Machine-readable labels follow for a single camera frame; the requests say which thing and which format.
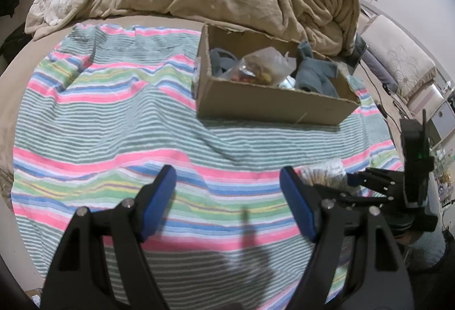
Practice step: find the striped colourful towel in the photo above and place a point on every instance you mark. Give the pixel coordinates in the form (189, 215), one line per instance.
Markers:
(109, 106)

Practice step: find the grey knitted glove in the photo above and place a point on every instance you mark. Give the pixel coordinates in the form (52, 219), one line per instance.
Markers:
(315, 75)

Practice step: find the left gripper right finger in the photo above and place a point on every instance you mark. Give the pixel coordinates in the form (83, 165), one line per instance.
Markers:
(356, 262)

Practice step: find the beige floral pillow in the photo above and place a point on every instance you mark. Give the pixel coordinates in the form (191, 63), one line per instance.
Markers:
(408, 64)

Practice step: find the white sock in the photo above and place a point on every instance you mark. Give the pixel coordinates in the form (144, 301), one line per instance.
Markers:
(288, 83)

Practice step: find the clear plastic snack bag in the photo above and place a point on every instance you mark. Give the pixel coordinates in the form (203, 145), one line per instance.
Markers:
(265, 67)

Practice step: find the cotton swab pack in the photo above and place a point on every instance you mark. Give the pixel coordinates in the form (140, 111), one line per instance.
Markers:
(330, 173)

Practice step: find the dark grey sock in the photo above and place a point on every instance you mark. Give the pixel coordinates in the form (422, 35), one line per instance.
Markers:
(221, 61)

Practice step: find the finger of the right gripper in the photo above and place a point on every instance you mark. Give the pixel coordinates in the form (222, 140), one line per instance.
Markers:
(369, 201)
(383, 181)

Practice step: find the white storage shelf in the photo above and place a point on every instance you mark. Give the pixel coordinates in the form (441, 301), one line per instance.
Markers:
(439, 109)

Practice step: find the open cardboard box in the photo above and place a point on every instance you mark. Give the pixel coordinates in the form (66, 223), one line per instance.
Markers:
(220, 98)

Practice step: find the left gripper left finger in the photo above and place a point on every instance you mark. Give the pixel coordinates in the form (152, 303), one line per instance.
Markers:
(78, 277)

